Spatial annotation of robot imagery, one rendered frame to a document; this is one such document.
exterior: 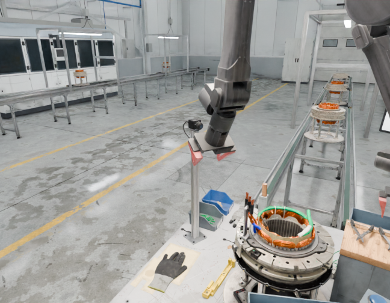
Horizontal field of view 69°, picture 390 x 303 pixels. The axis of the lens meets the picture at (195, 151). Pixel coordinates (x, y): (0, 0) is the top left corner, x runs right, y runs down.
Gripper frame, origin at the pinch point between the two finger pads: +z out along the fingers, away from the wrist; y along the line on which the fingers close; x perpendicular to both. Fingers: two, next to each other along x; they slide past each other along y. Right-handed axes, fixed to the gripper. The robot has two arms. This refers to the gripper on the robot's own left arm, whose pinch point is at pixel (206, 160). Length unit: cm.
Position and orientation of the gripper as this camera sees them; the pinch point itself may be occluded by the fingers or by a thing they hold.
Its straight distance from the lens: 84.4
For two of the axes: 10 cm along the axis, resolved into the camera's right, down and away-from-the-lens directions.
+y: -9.0, 1.5, -4.0
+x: 3.8, 7.4, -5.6
